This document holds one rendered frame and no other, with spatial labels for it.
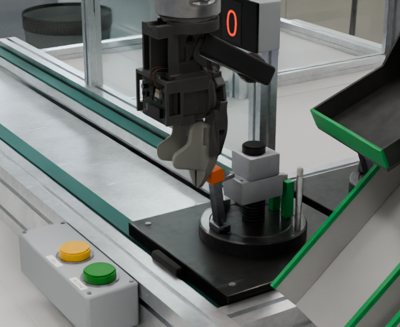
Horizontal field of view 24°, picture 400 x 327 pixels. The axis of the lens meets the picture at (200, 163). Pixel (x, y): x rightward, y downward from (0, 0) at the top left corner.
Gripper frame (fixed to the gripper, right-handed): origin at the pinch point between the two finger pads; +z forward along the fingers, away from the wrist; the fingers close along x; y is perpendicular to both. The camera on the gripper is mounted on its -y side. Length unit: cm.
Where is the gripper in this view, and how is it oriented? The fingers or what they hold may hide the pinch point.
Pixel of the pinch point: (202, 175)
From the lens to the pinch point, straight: 115.9
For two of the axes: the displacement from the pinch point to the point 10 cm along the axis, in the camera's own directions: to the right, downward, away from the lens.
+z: 0.0, 9.3, 3.6
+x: 5.3, 3.1, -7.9
